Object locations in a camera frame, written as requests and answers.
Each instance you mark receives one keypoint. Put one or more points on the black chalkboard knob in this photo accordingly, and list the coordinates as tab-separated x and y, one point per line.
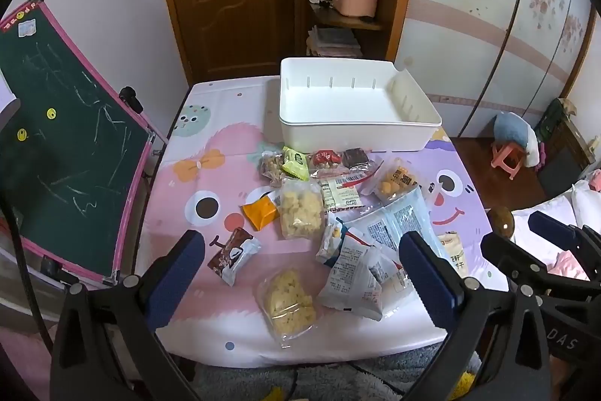
132	98

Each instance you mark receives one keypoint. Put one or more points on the grey rug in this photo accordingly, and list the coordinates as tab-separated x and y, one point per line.
328	377

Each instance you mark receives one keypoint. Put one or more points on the cream snack packet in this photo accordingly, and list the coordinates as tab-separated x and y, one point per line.
454	257

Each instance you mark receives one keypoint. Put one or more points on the brown ball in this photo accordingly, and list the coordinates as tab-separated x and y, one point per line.
500	220

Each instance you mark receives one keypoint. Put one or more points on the small white snack packet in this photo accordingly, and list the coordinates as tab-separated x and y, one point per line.
387	274

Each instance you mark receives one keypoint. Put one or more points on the pink cloth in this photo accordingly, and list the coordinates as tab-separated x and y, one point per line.
570	264

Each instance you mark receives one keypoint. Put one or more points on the beige snack packet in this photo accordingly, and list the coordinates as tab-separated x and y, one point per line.
342	197

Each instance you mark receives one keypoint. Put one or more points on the green chalkboard with pink frame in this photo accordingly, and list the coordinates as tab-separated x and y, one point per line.
65	133

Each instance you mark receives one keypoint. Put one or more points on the clear nut bar packet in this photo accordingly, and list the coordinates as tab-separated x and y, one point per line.
271	166

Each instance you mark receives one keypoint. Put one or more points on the dark brown snack packet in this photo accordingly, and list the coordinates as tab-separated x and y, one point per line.
355	158

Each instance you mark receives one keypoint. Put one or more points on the large blue and white bag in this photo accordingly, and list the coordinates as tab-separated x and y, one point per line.
399	220

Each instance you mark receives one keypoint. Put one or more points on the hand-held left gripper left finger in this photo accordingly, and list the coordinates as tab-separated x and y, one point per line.
178	274

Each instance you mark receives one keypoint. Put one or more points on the stack of folded papers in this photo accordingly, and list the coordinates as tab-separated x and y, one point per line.
333	43

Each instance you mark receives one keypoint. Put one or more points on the clear packet with red label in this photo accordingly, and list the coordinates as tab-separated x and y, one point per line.
326	159

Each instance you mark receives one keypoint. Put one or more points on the pink plastic stool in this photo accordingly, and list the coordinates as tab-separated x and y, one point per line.
507	156

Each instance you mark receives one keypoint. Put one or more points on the white bedding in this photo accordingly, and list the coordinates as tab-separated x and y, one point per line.
563	213

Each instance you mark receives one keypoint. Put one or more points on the clear bag of yellow popcorn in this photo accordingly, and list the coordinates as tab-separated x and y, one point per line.
300	210
287	304

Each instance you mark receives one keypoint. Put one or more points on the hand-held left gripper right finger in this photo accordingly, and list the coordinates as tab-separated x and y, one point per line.
422	274

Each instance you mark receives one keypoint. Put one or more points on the small clear snack packet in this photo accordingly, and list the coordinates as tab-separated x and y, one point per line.
331	241

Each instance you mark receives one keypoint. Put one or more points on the brown and white snack packet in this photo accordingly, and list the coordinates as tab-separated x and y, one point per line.
233	255

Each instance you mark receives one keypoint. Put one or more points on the orange and white snack packet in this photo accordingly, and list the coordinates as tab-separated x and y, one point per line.
259	214

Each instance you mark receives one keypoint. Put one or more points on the blue cushion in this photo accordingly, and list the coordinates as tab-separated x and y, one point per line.
512	128

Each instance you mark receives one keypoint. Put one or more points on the white printed snack packet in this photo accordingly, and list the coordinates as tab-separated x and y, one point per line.
352	283

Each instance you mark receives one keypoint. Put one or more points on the dark cabinet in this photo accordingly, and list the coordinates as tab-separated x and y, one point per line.
563	147

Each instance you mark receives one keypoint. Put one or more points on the clear packet of yellow balls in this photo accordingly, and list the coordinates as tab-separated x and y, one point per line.
396	182

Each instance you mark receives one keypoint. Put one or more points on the white plastic storage bin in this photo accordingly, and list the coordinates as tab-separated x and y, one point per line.
347	105

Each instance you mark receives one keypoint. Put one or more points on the cartoon printed tablecloth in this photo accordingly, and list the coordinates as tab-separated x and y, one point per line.
211	175

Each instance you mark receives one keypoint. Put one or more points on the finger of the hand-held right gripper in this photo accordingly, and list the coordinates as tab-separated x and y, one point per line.
509	257
551	227

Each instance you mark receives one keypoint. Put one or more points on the green snack packet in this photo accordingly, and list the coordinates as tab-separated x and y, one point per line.
295	164

